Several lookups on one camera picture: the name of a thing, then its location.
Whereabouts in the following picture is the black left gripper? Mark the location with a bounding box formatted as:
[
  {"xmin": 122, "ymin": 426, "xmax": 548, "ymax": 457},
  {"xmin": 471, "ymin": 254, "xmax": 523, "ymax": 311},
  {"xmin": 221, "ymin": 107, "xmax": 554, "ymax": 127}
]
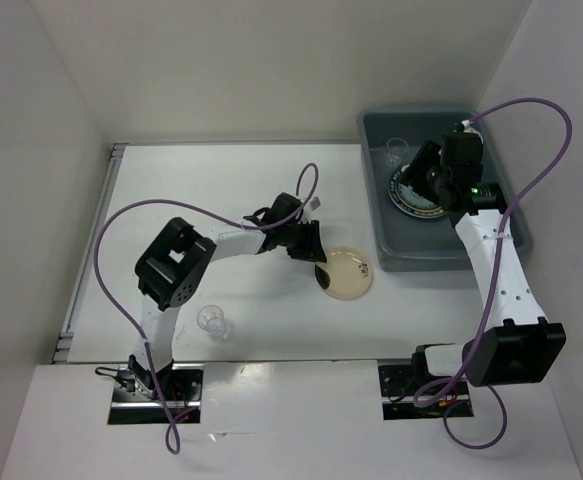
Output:
[{"xmin": 279, "ymin": 219, "xmax": 327, "ymax": 263}]

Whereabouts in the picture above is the beige dish with dark spot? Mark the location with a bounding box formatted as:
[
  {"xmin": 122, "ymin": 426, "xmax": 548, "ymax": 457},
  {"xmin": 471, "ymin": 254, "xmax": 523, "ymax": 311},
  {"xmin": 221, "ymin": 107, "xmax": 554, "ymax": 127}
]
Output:
[{"xmin": 314, "ymin": 246, "xmax": 373, "ymax": 300}]

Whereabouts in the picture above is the clear plastic cup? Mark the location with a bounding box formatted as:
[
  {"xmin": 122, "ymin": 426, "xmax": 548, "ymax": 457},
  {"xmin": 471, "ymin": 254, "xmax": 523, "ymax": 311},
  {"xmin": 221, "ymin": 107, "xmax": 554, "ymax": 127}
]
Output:
[
  {"xmin": 385, "ymin": 137, "xmax": 409, "ymax": 168},
  {"xmin": 196, "ymin": 305, "xmax": 231, "ymax": 341}
]

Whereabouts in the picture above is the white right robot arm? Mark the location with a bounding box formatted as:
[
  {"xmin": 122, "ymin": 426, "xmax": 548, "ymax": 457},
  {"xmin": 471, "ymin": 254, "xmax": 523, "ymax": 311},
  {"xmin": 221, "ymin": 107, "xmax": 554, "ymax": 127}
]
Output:
[{"xmin": 398, "ymin": 130, "xmax": 566, "ymax": 393}]

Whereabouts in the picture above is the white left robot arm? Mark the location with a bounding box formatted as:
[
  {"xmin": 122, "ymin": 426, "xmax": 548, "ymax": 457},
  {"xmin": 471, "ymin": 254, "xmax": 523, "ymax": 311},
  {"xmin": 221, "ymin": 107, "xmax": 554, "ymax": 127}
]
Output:
[{"xmin": 128, "ymin": 193, "xmax": 327, "ymax": 400}]

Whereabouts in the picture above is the clear plastic cup in bin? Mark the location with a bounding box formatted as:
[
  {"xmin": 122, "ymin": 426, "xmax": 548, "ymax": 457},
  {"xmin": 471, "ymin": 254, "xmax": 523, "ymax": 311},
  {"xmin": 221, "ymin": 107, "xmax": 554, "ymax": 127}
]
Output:
[{"xmin": 385, "ymin": 137, "xmax": 409, "ymax": 168}]

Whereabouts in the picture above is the grey plastic bin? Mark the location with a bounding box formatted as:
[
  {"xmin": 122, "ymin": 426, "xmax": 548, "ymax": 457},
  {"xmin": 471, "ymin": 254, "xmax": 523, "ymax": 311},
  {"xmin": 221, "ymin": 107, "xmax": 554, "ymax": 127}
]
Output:
[{"xmin": 358, "ymin": 107, "xmax": 532, "ymax": 282}]

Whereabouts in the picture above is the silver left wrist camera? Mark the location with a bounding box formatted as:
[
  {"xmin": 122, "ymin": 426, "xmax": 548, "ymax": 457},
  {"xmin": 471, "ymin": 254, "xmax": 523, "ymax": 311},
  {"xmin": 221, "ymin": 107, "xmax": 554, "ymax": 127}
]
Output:
[{"xmin": 307, "ymin": 197, "xmax": 321, "ymax": 211}]

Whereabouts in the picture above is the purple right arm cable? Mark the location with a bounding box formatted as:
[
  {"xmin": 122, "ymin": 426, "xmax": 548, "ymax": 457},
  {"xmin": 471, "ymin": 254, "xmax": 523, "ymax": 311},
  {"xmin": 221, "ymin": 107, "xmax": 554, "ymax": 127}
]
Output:
[{"xmin": 413, "ymin": 97, "xmax": 573, "ymax": 449}]

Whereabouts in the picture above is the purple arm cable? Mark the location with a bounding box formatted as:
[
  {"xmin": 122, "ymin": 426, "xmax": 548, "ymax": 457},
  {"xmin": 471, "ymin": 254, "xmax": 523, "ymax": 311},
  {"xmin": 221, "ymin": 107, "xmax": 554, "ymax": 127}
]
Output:
[
  {"xmin": 93, "ymin": 163, "xmax": 320, "ymax": 455},
  {"xmin": 413, "ymin": 97, "xmax": 573, "ymax": 449}
]

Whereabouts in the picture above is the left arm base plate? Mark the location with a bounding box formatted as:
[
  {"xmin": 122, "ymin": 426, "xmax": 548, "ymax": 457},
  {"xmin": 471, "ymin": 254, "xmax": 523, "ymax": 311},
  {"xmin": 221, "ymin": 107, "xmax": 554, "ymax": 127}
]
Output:
[{"xmin": 96, "ymin": 363, "xmax": 204, "ymax": 425}]

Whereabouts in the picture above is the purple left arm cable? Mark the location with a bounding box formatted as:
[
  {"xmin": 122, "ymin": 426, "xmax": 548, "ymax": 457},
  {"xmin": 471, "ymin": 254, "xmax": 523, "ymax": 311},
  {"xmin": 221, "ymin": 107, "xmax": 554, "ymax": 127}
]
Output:
[{"xmin": 93, "ymin": 163, "xmax": 320, "ymax": 455}]

